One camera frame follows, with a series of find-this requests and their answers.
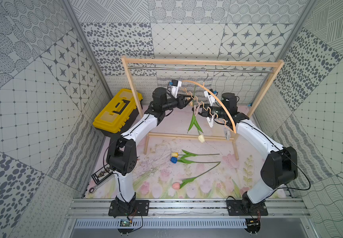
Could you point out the wooden wavy clothes hanger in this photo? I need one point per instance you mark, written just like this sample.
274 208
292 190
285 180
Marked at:
233 129

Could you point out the aluminium rail frame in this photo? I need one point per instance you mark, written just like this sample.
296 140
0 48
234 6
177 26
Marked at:
188 208

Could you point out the silver wrench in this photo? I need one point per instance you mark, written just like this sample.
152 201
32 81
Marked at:
94 188

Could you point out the wooden clothes rack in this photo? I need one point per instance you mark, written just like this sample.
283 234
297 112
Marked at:
276 67

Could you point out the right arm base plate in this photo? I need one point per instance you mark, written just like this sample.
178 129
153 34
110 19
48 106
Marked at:
242 208

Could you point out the yellow tulip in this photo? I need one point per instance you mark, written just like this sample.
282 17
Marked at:
186 154

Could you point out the white tulip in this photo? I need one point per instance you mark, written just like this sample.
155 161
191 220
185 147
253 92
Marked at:
194 122

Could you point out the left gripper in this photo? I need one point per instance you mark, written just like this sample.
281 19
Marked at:
179 101

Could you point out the grey clothespin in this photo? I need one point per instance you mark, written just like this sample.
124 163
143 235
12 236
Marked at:
227 133

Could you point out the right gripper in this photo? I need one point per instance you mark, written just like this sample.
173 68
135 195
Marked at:
205 110

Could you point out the circuit board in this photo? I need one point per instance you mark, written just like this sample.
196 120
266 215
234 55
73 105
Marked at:
125 227
253 226

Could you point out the left circuit board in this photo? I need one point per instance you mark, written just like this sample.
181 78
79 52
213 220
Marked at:
125 227

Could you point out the blue tulip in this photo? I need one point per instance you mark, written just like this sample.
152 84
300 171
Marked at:
185 161

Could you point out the right circuit board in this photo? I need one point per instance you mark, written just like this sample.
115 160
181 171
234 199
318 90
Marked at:
253 226

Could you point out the metal rack rod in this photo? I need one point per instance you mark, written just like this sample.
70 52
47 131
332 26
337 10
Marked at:
200 69

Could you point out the white clothespin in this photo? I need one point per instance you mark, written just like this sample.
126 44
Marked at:
210 121

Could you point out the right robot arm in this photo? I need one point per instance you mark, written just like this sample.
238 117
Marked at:
280 164

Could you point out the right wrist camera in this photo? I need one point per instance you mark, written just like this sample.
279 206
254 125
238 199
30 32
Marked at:
210 96

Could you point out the floral table mat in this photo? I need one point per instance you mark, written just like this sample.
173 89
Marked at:
173 163

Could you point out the pink tulip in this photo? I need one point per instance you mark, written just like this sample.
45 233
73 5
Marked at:
184 182

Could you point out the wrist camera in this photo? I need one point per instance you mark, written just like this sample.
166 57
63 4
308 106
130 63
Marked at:
174 86
210 96

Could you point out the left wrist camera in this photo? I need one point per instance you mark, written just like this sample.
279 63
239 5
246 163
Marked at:
174 86

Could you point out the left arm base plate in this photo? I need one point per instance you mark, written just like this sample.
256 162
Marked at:
133 208

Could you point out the yellow black toolbox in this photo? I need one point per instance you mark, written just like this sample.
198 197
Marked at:
118 115

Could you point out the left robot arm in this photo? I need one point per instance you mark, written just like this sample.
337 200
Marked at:
122 152

